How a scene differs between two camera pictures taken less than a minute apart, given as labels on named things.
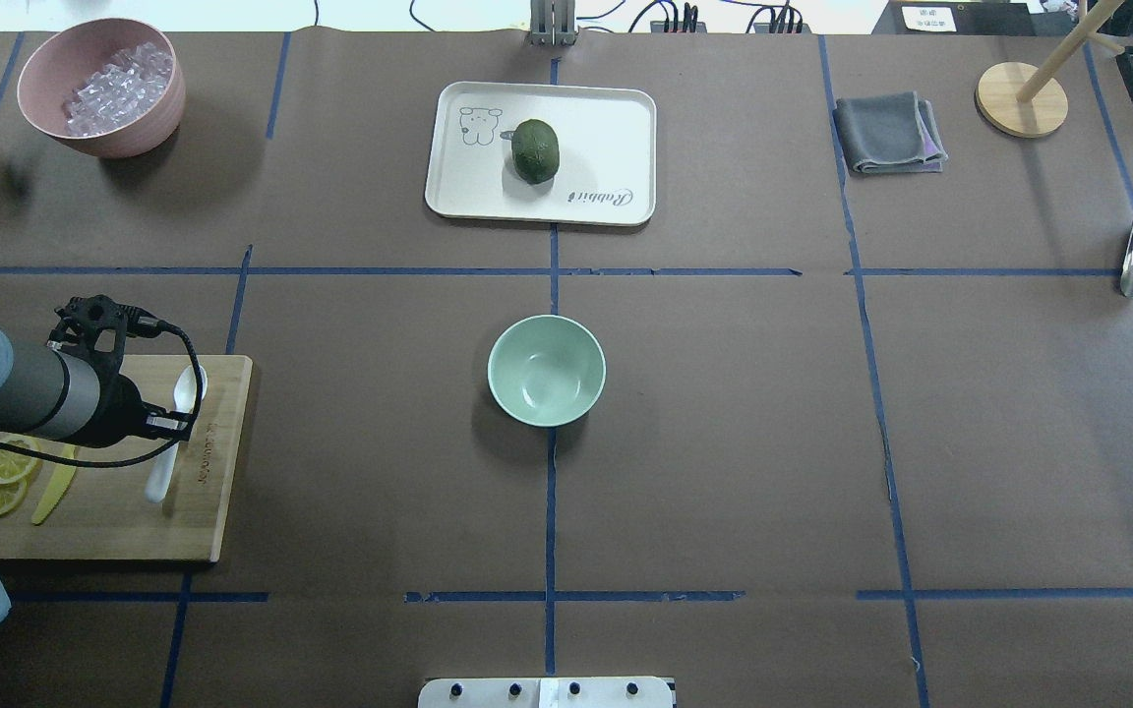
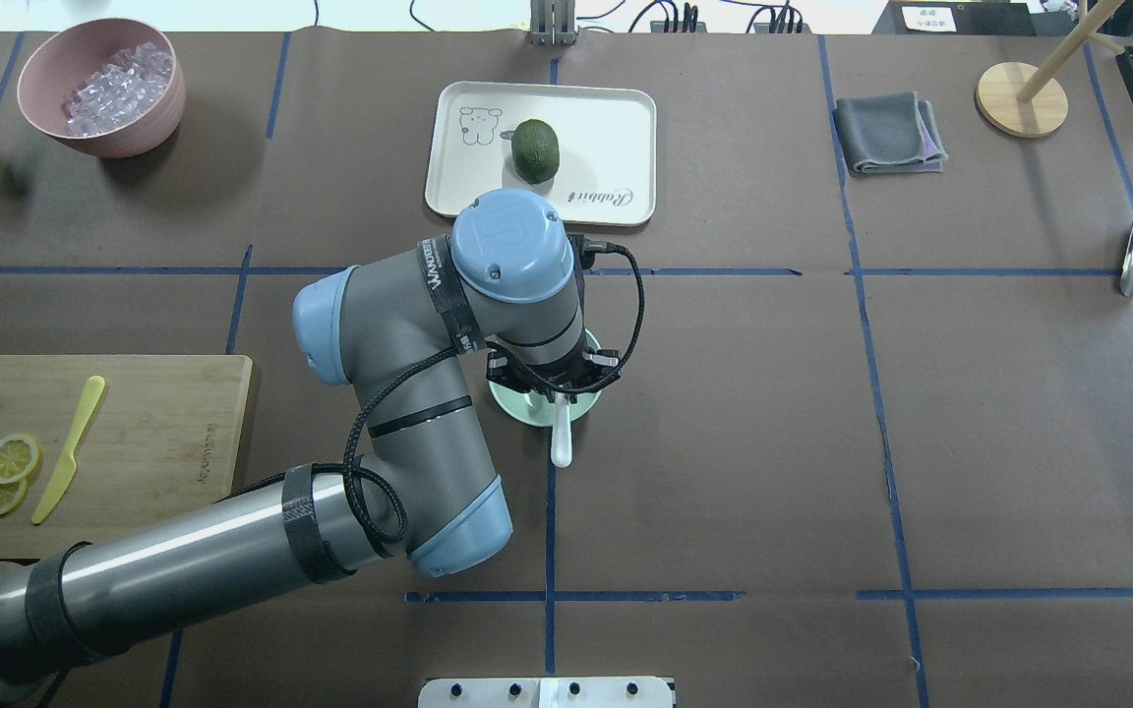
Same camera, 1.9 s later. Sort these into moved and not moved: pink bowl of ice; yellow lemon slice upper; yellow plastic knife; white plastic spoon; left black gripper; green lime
Moved: left black gripper; white plastic spoon
Not moved: green lime; pink bowl of ice; yellow plastic knife; yellow lemon slice upper
